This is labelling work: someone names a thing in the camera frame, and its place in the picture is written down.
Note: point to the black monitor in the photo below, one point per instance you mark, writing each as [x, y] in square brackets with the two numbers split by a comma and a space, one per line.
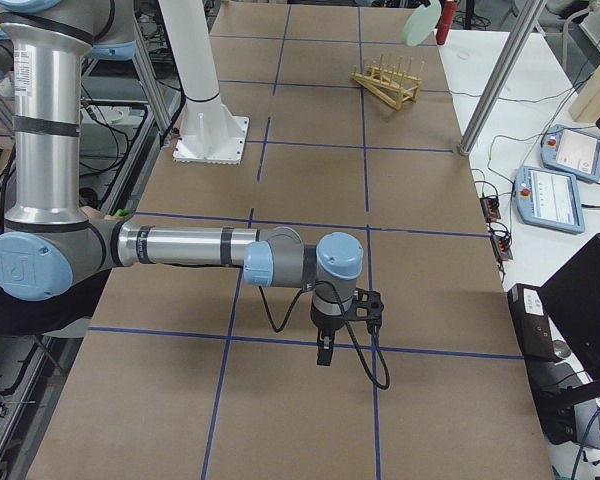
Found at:
[571, 297]

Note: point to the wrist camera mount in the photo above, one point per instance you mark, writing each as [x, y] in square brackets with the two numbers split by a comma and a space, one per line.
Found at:
[367, 306]

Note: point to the red cylinder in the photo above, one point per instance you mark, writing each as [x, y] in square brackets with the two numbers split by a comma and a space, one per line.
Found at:
[448, 12]

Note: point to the pale green plate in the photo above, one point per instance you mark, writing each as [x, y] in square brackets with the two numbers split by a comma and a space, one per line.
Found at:
[421, 23]

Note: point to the far teach pendant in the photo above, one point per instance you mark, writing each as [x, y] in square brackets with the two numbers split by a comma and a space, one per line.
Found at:
[572, 150]

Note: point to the black box device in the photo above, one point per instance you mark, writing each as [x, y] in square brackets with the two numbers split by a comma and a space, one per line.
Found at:
[531, 323]

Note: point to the aluminium frame post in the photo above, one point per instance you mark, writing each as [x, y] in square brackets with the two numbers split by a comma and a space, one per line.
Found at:
[511, 50]

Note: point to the wooden dish rack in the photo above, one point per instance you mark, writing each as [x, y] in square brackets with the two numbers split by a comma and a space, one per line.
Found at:
[389, 81]

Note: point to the teach pendant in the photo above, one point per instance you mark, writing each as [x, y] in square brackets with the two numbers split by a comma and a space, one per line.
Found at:
[549, 199]
[572, 150]

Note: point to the near teach pendant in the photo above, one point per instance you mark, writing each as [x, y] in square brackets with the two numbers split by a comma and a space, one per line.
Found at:
[549, 199]

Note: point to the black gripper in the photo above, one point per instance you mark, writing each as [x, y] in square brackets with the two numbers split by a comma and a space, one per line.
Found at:
[324, 322]

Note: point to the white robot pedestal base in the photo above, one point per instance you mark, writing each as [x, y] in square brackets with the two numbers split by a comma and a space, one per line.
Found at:
[208, 131]

